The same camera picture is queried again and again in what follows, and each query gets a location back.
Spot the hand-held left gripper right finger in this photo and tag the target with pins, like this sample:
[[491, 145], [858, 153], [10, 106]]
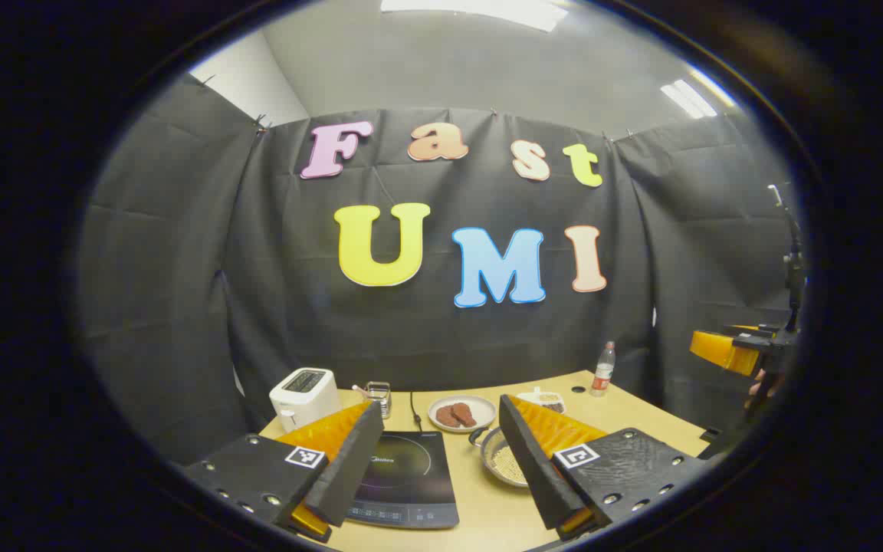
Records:
[[533, 475]]

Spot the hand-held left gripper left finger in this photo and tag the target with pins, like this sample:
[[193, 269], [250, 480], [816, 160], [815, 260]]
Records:
[[349, 475]]

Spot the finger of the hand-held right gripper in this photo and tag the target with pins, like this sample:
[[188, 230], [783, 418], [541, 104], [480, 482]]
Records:
[[721, 353], [752, 330]]

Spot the stainless steel pot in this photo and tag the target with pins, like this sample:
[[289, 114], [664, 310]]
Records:
[[491, 445]]

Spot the black induction cooktop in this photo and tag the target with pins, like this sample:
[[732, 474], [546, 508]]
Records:
[[411, 475]]

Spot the pile of soybeans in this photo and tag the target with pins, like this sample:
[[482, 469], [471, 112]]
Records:
[[510, 466]]

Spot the white divided bean dish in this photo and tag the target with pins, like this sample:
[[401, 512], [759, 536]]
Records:
[[549, 399]]

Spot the white round plate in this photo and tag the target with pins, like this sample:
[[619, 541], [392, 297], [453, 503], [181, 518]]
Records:
[[485, 407]]

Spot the white toaster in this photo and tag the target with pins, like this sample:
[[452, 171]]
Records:
[[303, 400]]

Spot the brown meat slice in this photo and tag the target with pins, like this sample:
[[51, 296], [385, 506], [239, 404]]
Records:
[[446, 417], [464, 414]]

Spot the clear plastic water bottle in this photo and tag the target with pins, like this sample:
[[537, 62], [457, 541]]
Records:
[[602, 372]]

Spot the narrow ceiling light panel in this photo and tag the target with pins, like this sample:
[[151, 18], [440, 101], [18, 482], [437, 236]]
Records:
[[688, 100]]

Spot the black backdrop cloth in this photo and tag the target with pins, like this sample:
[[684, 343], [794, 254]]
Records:
[[257, 268]]

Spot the large ceiling light panel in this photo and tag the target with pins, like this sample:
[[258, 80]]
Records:
[[480, 9]]

